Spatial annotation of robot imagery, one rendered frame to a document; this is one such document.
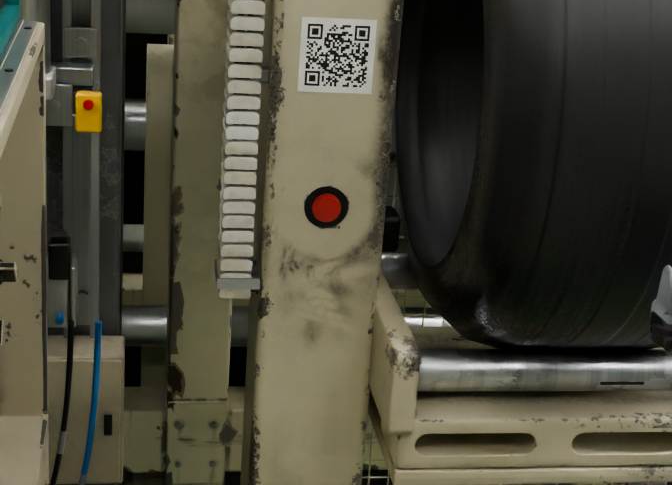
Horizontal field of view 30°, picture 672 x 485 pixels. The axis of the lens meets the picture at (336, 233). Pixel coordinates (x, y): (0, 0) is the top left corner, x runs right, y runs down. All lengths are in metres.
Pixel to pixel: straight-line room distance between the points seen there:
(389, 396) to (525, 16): 0.41
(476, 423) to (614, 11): 0.46
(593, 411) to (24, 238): 0.62
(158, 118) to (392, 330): 0.85
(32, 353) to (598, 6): 0.60
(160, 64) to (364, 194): 0.85
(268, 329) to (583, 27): 0.48
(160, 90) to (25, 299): 0.94
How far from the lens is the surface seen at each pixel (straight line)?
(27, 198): 1.14
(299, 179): 1.29
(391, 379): 1.27
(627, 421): 1.38
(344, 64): 1.26
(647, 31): 1.14
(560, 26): 1.12
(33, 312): 1.17
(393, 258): 1.57
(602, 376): 1.37
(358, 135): 1.29
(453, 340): 1.64
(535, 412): 1.36
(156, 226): 2.10
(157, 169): 2.06
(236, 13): 1.25
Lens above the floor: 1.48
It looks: 20 degrees down
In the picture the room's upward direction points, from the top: 4 degrees clockwise
